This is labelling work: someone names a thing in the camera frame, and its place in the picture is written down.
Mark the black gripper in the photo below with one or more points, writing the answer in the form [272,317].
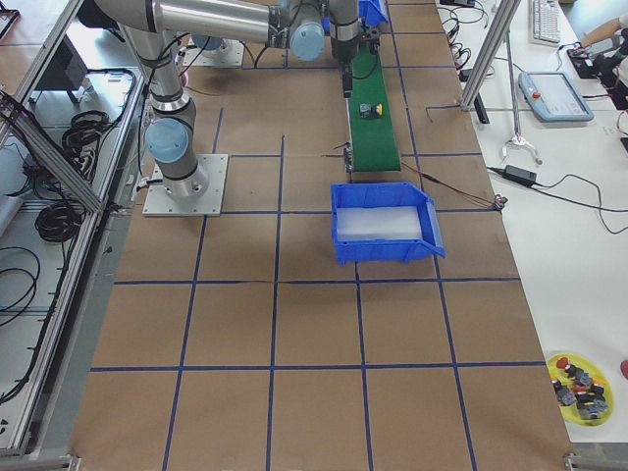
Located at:
[342,51]

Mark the yellow push button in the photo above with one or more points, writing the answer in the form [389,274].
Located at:
[369,111]

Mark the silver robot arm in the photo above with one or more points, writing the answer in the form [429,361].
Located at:
[304,27]

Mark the yellow plate of buttons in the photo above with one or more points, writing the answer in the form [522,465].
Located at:
[583,393]

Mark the left blue plastic bin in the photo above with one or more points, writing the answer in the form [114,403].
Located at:
[373,12]

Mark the blue plastic bin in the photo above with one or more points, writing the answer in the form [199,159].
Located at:
[373,12]
[370,195]

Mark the green conveyor belt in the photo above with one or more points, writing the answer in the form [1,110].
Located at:
[372,145]

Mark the white foam pad right bin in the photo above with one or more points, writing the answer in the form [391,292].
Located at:
[400,222]

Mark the right blue plastic bin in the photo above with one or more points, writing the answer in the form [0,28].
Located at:
[370,195]

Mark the white keyboard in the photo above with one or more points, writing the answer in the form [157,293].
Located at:
[544,27]

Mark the teach pendant tablet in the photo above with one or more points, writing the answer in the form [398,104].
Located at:
[554,98]

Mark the black power adapter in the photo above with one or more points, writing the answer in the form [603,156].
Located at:
[519,175]

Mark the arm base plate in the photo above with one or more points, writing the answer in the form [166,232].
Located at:
[201,194]
[213,52]

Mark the black handle bar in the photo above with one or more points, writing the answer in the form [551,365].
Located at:
[481,110]

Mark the aluminium frame post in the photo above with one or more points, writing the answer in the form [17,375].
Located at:
[499,27]

